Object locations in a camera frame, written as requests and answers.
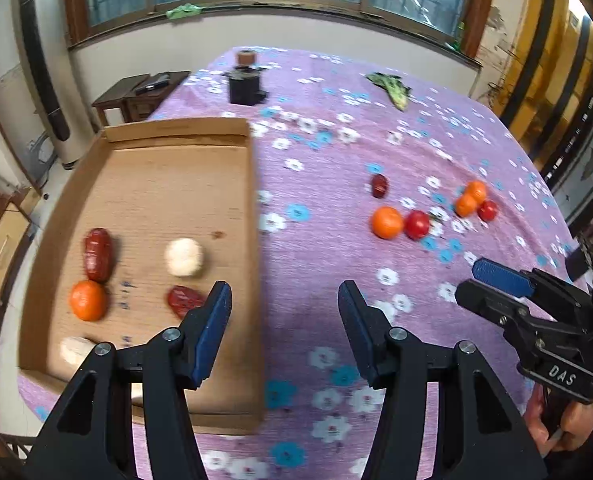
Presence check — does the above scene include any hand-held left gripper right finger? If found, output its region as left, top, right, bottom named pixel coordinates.
left=337, top=280, right=547, bottom=480

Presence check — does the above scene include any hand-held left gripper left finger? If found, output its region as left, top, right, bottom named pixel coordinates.
left=24, top=280, right=233, bottom=480

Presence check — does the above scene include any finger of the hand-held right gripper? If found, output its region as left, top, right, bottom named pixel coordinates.
left=471, top=256, right=593, bottom=322
left=455, top=280, right=543, bottom=347

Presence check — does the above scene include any wrinkled red date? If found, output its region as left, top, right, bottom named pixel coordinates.
left=166, top=285, right=208, bottom=320

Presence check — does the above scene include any white steamed bun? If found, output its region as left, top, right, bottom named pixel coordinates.
left=165, top=238, right=207, bottom=277

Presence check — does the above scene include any large red date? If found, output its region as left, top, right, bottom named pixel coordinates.
left=84, top=227, right=114, bottom=282

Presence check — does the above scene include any shallow cardboard tray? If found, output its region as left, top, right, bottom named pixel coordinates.
left=17, top=117, right=267, bottom=436

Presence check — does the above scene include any person's right hand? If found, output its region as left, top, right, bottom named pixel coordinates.
left=529, top=385, right=593, bottom=458

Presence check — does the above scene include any purple floral tablecloth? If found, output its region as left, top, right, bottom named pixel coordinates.
left=17, top=45, right=592, bottom=480

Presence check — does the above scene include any green leafy vegetable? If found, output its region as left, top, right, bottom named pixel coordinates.
left=365, top=72, right=412, bottom=112

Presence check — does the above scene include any yellow framed glass partition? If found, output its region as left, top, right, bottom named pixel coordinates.
left=497, top=0, right=593, bottom=171

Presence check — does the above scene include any low wooden cabinet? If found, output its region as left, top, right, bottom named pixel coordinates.
left=0, top=187, right=42, bottom=376

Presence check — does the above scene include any dark wooden side table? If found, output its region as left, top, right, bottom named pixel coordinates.
left=92, top=71, right=192, bottom=126

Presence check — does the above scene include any black block with brown roller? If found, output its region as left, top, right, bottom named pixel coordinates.
left=221, top=47, right=270, bottom=107

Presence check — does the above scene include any flat black device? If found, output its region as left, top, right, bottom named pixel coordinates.
left=135, top=74, right=171, bottom=95

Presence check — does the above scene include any white standing air conditioner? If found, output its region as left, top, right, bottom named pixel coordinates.
left=0, top=0, right=97, bottom=171

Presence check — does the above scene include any green cloth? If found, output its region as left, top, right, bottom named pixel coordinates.
left=165, top=3, right=203, bottom=21

